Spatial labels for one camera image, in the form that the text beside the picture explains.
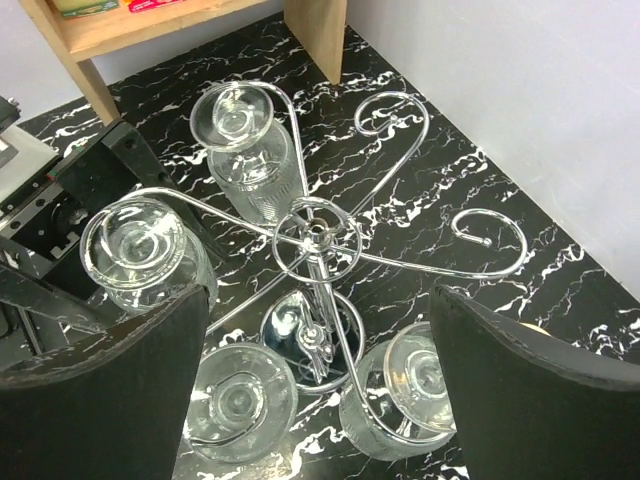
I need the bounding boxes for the patterned glass goblet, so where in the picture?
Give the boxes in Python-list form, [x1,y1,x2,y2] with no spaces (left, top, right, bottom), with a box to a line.
[339,322,456,462]

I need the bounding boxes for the wooden shelf unit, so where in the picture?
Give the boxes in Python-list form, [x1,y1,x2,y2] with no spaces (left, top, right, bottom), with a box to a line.
[1,1,347,122]

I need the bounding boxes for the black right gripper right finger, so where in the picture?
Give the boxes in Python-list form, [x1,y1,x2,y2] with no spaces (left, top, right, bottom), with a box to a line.
[428,285,639,479]

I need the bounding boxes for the chrome wine glass rack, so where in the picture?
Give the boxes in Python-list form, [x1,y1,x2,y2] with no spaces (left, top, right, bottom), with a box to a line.
[92,82,529,446]

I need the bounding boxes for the red packaged item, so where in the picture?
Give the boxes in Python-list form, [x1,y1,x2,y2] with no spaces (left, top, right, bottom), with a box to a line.
[124,0,182,14]

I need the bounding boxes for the ribbed glass goblet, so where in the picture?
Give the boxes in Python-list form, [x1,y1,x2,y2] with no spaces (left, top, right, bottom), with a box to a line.
[190,82,303,226]

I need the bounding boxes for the clear patterned short goblet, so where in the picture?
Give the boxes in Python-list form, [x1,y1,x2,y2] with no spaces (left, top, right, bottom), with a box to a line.
[80,197,219,315]

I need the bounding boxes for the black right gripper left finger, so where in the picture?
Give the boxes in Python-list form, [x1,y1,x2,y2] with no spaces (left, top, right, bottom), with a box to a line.
[1,287,209,479]

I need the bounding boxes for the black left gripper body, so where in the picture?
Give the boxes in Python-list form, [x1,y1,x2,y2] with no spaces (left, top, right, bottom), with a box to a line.
[0,94,221,351]

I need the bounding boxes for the orange juice carton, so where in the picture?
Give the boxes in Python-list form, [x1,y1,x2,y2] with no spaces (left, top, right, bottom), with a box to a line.
[50,0,119,18]

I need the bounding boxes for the frosted short goblet front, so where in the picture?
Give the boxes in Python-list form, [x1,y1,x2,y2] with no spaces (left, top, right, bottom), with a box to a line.
[183,342,298,464]

